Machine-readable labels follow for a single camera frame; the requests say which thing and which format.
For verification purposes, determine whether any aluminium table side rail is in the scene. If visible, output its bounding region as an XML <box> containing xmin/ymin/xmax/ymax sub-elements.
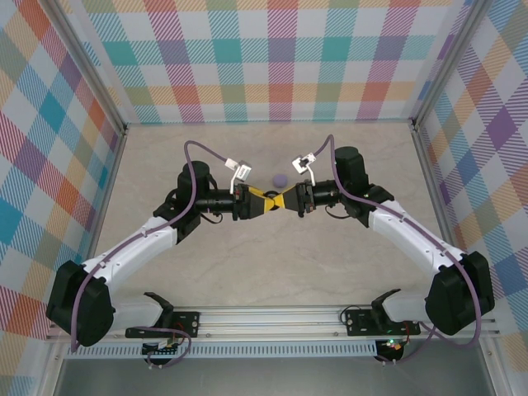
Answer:
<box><xmin>49</xmin><ymin>125</ymin><xmax>129</xmax><ymax>331</ymax></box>
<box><xmin>410</xmin><ymin>119</ymin><xmax>474</xmax><ymax>306</ymax></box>

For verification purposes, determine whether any purple camera cable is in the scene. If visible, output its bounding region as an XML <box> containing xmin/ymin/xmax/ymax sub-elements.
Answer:
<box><xmin>313</xmin><ymin>134</ymin><xmax>483</xmax><ymax>366</ymax></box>
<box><xmin>70</xmin><ymin>139</ymin><xmax>240</xmax><ymax>370</ymax></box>

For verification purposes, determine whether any aluminium mounting rail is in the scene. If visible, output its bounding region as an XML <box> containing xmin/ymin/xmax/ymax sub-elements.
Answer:
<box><xmin>45</xmin><ymin>304</ymin><xmax>501</xmax><ymax>342</ymax></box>

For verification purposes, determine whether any grey metal sheet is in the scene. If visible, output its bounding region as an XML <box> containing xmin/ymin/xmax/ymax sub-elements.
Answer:
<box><xmin>53</xmin><ymin>357</ymin><xmax>496</xmax><ymax>396</ymax></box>

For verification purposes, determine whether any white slotted cable duct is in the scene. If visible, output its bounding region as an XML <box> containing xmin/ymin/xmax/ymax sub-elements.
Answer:
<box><xmin>64</xmin><ymin>344</ymin><xmax>379</xmax><ymax>359</ymax></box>

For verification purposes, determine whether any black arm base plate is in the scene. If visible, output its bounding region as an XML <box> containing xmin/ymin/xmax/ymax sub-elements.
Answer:
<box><xmin>344</xmin><ymin>308</ymin><xmax>422</xmax><ymax>337</ymax></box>
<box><xmin>125</xmin><ymin>311</ymin><xmax>202</xmax><ymax>339</ymax></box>

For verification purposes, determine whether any aluminium frame post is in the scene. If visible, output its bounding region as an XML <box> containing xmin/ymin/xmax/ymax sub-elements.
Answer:
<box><xmin>410</xmin><ymin>0</ymin><xmax>494</xmax><ymax>133</ymax></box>
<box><xmin>49</xmin><ymin>0</ymin><xmax>127</xmax><ymax>133</ymax></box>

